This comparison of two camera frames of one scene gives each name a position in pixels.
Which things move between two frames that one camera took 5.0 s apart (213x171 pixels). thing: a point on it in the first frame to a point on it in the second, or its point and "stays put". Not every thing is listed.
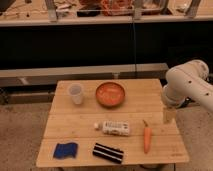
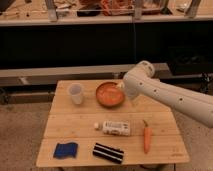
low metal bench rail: x=40 y=76 stays put
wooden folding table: x=109 y=122 stays put
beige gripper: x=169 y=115 to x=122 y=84
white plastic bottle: x=114 y=128 stays put
